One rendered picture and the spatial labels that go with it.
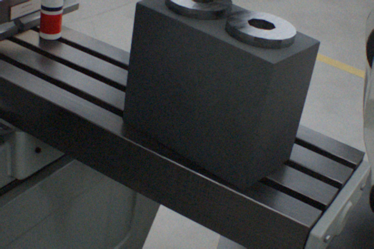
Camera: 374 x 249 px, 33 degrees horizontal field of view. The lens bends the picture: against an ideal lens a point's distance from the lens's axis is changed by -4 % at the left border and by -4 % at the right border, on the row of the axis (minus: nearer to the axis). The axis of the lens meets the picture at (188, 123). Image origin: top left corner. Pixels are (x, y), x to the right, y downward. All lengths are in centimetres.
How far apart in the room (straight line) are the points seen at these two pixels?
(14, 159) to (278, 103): 48
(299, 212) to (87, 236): 70
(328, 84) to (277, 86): 269
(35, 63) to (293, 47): 47
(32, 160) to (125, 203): 47
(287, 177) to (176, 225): 140
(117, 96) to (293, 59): 33
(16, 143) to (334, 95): 249
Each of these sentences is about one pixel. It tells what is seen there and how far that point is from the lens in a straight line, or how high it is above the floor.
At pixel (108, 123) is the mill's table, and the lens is 94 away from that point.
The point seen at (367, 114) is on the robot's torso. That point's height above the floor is 87.
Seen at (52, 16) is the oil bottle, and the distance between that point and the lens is 116.
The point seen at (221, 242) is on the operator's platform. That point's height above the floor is 40.
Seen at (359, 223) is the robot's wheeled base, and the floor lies 57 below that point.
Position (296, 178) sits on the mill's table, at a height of 96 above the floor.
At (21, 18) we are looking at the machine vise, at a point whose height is 98.
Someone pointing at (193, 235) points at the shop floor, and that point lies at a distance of 224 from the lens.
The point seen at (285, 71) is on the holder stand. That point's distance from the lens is 78.
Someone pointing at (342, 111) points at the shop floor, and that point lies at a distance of 323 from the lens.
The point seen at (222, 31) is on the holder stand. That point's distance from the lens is 80.
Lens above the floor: 145
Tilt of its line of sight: 31 degrees down
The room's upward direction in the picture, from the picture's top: 10 degrees clockwise
